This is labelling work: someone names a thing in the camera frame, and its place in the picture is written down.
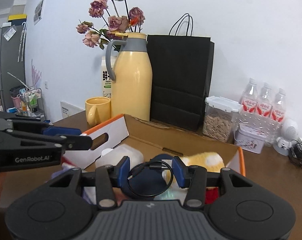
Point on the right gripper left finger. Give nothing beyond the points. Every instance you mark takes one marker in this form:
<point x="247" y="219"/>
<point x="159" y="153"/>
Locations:
<point x="108" y="177"/>

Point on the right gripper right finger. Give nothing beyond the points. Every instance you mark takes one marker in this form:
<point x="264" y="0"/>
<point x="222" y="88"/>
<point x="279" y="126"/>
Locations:
<point x="193" y="178"/>

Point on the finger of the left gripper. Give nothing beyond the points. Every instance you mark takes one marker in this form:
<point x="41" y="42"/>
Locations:
<point x="16" y="141"/>
<point x="33" y="125"/>

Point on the translucent plastic storage box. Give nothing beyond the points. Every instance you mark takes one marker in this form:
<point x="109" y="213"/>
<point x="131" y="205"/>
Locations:
<point x="114" y="157"/>

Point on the red fabric rose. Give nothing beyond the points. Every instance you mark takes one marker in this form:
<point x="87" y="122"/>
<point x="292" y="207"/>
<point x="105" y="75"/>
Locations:
<point x="212" y="194"/>

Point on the yellow white plush toy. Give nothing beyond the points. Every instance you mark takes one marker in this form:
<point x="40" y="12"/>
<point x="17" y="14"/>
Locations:
<point x="212" y="161"/>

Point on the navy zip pouch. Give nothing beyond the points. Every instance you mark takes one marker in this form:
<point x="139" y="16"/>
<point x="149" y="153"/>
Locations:
<point x="145" y="180"/>

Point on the purple drawstring cloth bag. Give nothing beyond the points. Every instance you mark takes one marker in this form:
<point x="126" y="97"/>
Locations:
<point x="89" y="193"/>

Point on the red cardboard box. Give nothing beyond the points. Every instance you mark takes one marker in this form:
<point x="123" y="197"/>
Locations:
<point x="235" y="189"/>

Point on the small printed tin box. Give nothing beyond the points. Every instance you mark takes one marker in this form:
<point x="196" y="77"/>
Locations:
<point x="249" y="138"/>

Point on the clear snack container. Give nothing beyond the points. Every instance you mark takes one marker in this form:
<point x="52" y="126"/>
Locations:
<point x="220" y="114"/>

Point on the yellow ceramic mug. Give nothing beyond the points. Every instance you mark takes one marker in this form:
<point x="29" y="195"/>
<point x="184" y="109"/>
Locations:
<point x="97" y="110"/>

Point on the white milk carton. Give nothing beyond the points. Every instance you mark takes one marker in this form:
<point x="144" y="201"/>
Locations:
<point x="106" y="80"/>

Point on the water bottle left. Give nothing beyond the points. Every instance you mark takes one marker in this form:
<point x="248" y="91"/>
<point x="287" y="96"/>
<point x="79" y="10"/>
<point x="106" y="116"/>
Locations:
<point x="249" y="97"/>

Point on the water bottle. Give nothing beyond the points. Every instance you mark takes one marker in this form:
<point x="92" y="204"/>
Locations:
<point x="249" y="97"/>
<point x="279" y="106"/>
<point x="264" y="104"/>

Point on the yellow thermos jug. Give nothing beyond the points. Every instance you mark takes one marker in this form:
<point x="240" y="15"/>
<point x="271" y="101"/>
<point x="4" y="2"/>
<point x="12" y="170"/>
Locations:
<point x="130" y="70"/>

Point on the water bottle middle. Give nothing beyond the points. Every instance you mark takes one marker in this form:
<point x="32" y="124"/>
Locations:
<point x="264" y="104"/>

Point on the water bottle right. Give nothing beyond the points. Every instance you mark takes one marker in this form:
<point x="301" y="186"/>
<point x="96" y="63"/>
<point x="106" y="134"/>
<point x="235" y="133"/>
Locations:
<point x="279" y="106"/>

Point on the white robot figurine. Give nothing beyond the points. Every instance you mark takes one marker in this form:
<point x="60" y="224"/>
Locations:
<point x="288" y="133"/>

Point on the black paper bag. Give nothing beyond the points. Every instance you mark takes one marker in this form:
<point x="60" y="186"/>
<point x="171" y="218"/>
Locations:
<point x="182" y="71"/>

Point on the dried pink rose bouquet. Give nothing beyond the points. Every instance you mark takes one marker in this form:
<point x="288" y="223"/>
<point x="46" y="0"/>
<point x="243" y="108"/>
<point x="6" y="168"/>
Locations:
<point x="117" y="18"/>

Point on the wire storage rack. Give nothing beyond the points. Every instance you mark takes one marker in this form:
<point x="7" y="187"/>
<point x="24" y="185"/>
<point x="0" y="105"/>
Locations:
<point x="28" y="102"/>

